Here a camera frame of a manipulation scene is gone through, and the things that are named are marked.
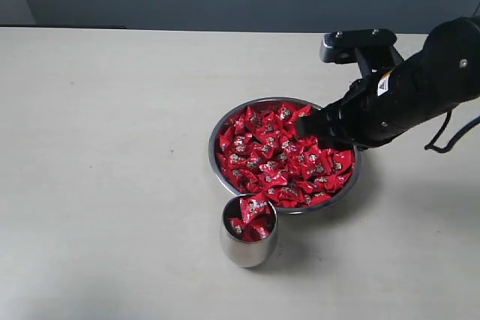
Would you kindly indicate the red wrapped candies pile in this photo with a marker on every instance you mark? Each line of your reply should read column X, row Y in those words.
column 254, row 148

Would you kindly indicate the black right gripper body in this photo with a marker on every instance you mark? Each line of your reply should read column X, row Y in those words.
column 379, row 108

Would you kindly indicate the red candies in cup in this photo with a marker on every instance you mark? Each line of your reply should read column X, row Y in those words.
column 253, row 218

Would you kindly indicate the steel cup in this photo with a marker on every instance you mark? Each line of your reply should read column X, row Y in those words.
column 245, row 254

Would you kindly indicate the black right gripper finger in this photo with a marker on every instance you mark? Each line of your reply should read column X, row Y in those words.
column 320, row 123
column 339, row 144

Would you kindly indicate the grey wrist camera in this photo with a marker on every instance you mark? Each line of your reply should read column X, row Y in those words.
column 339, row 46

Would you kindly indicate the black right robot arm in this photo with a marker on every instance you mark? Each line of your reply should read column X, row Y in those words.
column 450, row 55

